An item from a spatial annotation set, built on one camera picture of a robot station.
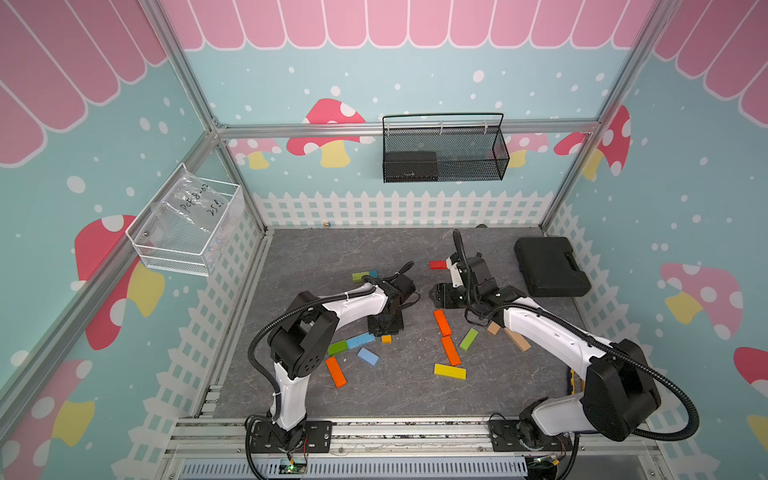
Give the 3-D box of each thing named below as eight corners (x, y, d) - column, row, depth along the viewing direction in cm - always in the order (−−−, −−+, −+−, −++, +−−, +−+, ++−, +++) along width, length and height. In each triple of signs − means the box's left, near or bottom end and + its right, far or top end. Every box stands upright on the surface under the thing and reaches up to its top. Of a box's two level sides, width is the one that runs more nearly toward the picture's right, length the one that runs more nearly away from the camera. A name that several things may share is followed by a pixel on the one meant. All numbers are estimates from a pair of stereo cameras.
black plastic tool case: (528, 298, 103) (535, 287, 97) (512, 248, 117) (517, 237, 112) (583, 298, 103) (593, 287, 97) (560, 248, 117) (567, 237, 112)
